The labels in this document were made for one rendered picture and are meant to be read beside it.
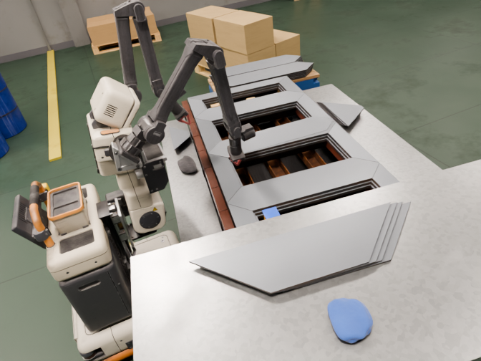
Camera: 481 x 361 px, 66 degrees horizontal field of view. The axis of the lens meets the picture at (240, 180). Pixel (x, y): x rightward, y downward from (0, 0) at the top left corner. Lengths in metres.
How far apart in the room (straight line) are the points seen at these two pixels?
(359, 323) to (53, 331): 2.02
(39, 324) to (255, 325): 1.91
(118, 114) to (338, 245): 0.99
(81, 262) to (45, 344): 0.94
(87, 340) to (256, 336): 1.28
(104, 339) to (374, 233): 1.45
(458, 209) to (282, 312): 0.67
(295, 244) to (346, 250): 0.14
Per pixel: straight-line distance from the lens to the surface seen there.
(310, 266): 1.09
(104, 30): 7.52
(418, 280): 1.13
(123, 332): 2.11
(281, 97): 2.51
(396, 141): 2.24
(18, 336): 2.76
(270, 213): 1.52
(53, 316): 2.73
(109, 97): 1.57
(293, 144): 2.02
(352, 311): 1.00
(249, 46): 4.52
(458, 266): 1.20
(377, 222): 1.23
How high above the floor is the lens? 1.91
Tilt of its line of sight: 37 degrees down
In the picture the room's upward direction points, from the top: 9 degrees counter-clockwise
